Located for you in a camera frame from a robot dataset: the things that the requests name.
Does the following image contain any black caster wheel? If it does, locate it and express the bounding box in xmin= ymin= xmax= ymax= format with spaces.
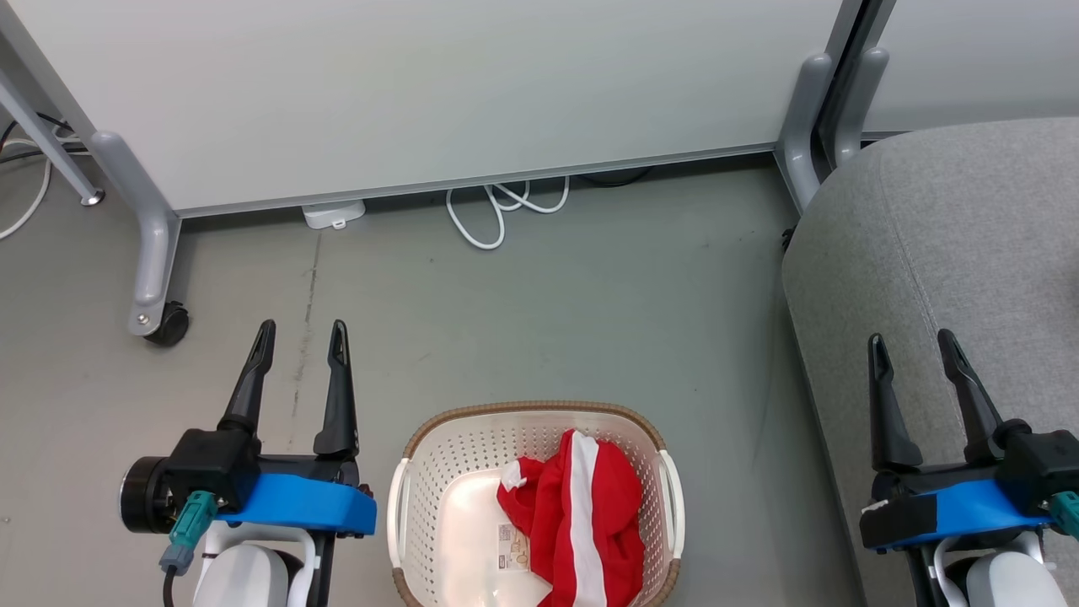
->
xmin=145 ymin=302 xmax=190 ymax=347

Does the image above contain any white power adapter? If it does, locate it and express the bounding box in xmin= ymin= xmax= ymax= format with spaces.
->
xmin=303 ymin=199 xmax=367 ymax=230

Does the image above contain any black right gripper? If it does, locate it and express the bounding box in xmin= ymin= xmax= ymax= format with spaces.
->
xmin=868 ymin=329 xmax=1079 ymax=508

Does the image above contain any grey metal table leg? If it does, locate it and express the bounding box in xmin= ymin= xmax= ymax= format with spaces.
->
xmin=0 ymin=72 xmax=106 ymax=207

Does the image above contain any looped white cable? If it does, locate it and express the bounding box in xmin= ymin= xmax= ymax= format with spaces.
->
xmin=446 ymin=175 xmax=571 ymax=250

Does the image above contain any teal left camera connector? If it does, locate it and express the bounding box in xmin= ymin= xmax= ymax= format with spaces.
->
xmin=160 ymin=491 xmax=218 ymax=576

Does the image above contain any large white partition panel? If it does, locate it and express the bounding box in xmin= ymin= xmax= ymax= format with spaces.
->
xmin=0 ymin=0 xmax=865 ymax=218

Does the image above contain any narrow white partition panel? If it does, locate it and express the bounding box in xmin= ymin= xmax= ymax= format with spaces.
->
xmin=860 ymin=0 xmax=1079 ymax=140

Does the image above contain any thin black floor cable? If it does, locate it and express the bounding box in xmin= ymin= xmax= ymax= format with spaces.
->
xmin=0 ymin=112 xmax=89 ymax=165

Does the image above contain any grey partition foot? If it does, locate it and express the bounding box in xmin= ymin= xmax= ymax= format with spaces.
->
xmin=774 ymin=53 xmax=835 ymax=212
xmin=830 ymin=47 xmax=890 ymax=169

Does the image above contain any grey partition leg with caster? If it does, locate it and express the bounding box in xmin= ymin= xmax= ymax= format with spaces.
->
xmin=90 ymin=131 xmax=182 ymax=338

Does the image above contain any grey fabric sofa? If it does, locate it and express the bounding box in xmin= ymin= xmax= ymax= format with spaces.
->
xmin=781 ymin=118 xmax=1079 ymax=607

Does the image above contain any red garment with wide stripe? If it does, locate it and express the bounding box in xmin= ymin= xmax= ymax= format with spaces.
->
xmin=497 ymin=429 xmax=647 ymax=607

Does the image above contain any cream perforated laundry basket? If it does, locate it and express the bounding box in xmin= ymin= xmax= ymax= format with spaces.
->
xmin=388 ymin=401 xmax=685 ymax=607

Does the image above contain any teal camera connector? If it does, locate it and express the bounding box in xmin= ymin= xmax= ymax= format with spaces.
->
xmin=160 ymin=491 xmax=218 ymax=576
xmin=1049 ymin=492 xmax=1079 ymax=540

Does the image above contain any paper label sticker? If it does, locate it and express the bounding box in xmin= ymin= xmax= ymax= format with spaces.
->
xmin=497 ymin=523 xmax=532 ymax=574

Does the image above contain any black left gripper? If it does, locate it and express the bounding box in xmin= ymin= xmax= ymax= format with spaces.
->
xmin=121 ymin=320 xmax=363 ymax=534

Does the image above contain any teal right camera connector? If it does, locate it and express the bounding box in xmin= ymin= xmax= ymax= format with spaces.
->
xmin=1049 ymin=492 xmax=1079 ymax=540

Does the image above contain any black cable under partition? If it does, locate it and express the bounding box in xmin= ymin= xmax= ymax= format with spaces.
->
xmin=577 ymin=166 xmax=654 ymax=188

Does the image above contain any long white floor cable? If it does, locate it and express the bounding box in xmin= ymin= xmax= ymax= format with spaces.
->
xmin=0 ymin=139 xmax=81 ymax=241

